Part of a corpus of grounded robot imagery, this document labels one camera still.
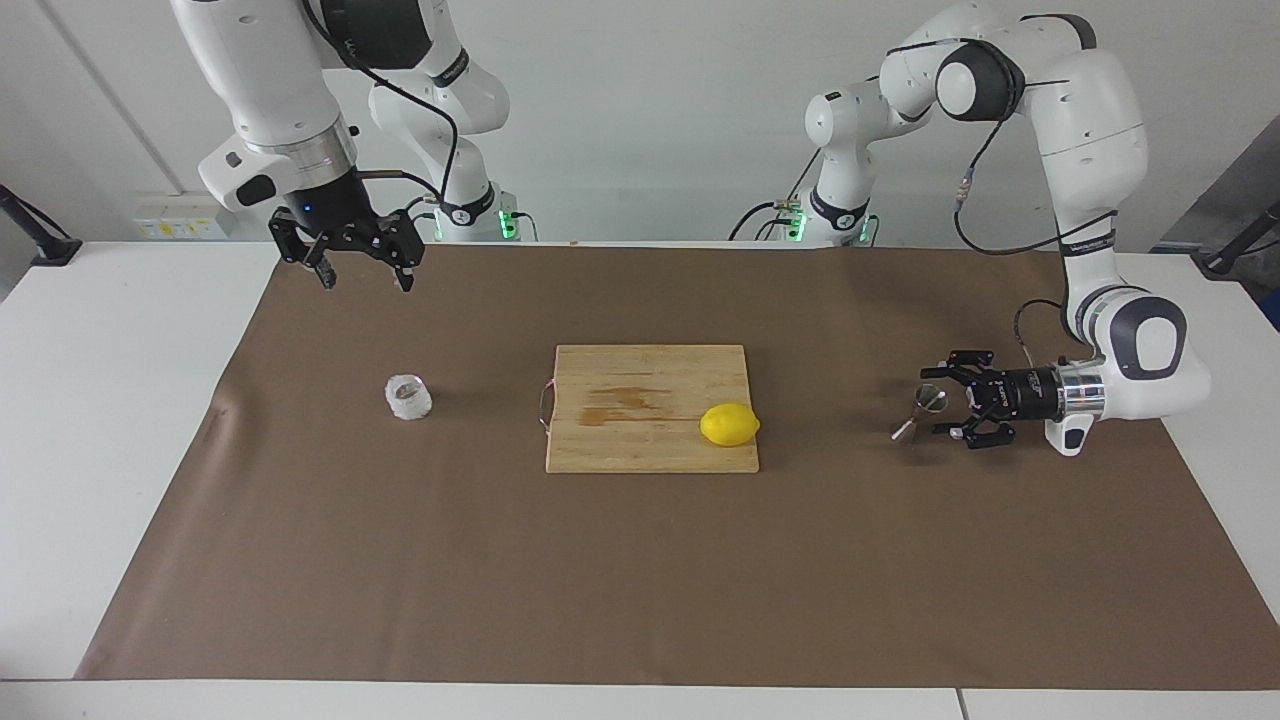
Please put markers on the brown paper table mat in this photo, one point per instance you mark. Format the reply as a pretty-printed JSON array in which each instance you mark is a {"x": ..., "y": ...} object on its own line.
[{"x": 640, "y": 580}]

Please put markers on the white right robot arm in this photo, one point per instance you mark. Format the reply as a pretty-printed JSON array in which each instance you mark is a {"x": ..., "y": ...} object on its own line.
[{"x": 260, "y": 70}]

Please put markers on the white wall socket box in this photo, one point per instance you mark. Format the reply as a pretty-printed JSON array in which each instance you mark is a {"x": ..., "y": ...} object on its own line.
[{"x": 180, "y": 215}]

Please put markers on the black clamp stand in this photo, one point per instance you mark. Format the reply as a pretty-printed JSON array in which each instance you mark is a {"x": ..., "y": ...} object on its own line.
[
  {"x": 50, "y": 250},
  {"x": 1225, "y": 263}
]

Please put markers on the small clear glass cup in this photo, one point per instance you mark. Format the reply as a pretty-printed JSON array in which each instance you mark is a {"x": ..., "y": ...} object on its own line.
[{"x": 400, "y": 408}]

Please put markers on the blue object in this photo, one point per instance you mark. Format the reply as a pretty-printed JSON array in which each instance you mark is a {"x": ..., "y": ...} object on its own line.
[{"x": 1274, "y": 310}]

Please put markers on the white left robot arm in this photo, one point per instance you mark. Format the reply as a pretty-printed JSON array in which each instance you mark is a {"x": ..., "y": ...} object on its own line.
[{"x": 1090, "y": 100}]

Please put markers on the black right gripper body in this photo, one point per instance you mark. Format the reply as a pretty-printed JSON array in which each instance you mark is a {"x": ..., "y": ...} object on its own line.
[{"x": 330, "y": 210}]

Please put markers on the yellow lemon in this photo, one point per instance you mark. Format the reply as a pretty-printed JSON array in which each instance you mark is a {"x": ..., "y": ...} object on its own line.
[{"x": 728, "y": 425}]

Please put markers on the steel double jigger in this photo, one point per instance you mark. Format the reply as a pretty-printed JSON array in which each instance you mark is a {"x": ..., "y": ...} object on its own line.
[{"x": 930, "y": 400}]

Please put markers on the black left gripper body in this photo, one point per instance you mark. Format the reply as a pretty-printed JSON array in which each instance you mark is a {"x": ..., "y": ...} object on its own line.
[{"x": 1030, "y": 395}]

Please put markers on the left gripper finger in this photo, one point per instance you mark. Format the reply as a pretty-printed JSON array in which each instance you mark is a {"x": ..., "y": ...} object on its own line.
[
  {"x": 985, "y": 432},
  {"x": 972, "y": 362}
]

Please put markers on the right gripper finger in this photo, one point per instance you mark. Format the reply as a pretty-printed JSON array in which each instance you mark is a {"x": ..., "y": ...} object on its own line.
[
  {"x": 405, "y": 245},
  {"x": 300, "y": 245}
]

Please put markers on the grey slanted panel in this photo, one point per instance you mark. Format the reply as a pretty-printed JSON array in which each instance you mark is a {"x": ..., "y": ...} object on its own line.
[{"x": 1240, "y": 200}]

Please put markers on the wooden cutting board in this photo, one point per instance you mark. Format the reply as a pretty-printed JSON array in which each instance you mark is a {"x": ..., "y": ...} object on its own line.
[{"x": 620, "y": 440}]

